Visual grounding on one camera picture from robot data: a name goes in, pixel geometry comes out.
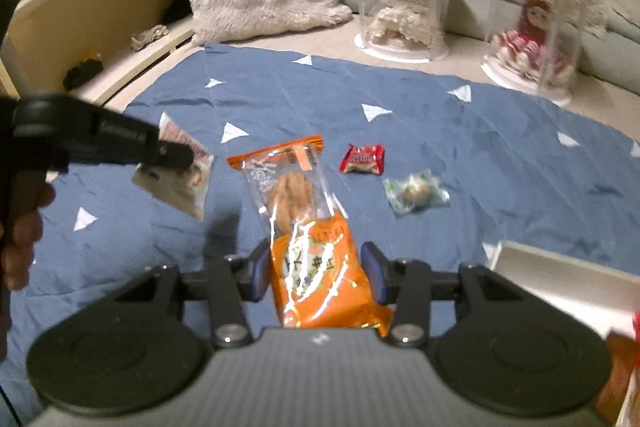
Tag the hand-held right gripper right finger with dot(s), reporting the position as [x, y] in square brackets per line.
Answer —
[374, 274]

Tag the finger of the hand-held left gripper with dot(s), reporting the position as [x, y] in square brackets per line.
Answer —
[175, 157]

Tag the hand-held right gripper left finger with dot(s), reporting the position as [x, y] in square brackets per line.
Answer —
[261, 274]

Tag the beige snack packet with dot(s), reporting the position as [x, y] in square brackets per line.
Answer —
[185, 187]

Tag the orange bread packet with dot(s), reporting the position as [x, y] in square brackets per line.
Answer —
[315, 267]

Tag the white box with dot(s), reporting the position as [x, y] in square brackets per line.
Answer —
[545, 277]

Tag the person's left hand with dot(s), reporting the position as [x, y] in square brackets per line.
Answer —
[22, 247]

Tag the dark object on shelf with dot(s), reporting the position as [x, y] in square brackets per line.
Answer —
[84, 74]

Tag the green white candy packet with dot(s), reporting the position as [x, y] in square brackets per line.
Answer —
[415, 192]

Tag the red candy packet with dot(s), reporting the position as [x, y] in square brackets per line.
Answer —
[362, 159]

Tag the wooden headboard shelf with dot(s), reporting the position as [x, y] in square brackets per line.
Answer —
[100, 17]

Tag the grey crumpled item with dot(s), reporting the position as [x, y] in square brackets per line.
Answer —
[149, 38]

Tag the blue blanket with white triangles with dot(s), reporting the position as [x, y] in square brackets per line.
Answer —
[450, 157]

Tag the cream doll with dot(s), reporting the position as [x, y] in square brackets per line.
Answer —
[402, 17]

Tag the red doll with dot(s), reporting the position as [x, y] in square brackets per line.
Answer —
[532, 37]

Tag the clear case of red doll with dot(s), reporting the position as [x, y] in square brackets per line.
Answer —
[575, 37]

